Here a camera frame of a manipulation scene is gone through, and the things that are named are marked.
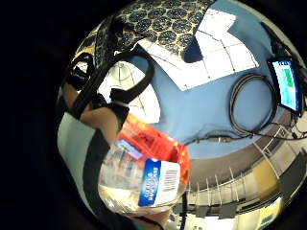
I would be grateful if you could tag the clear plastic water bottle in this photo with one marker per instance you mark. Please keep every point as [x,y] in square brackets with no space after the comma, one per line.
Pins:
[140,179]

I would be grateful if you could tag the the person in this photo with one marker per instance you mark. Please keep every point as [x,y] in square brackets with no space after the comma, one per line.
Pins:
[75,143]

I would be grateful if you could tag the orange plastic packet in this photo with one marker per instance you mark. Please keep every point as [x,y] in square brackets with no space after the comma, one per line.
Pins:
[153,137]

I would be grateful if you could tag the black patterned fabric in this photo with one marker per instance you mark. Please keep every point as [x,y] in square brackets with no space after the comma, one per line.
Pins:
[166,25]

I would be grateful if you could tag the metal railing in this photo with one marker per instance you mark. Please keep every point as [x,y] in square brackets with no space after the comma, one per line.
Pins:
[230,188]

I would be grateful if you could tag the computer monitor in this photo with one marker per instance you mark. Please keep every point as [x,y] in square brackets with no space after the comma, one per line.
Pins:
[287,84]

